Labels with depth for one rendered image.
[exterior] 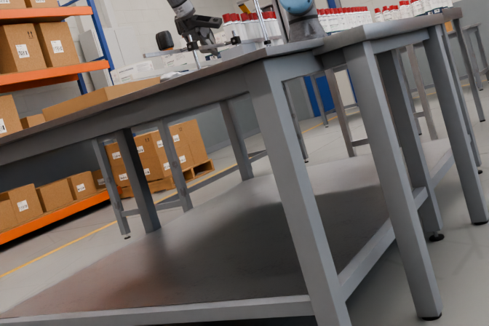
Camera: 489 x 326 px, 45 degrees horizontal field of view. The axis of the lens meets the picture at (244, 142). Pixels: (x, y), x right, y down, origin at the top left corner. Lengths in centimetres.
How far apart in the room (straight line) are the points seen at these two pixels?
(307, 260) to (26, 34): 557
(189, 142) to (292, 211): 548
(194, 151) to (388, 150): 536
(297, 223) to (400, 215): 37
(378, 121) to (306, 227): 39
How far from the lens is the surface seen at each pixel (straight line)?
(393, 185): 166
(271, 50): 135
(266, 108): 138
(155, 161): 647
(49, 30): 696
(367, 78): 162
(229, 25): 249
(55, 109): 181
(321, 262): 144
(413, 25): 204
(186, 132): 685
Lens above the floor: 74
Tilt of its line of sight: 4 degrees down
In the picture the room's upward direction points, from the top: 17 degrees counter-clockwise
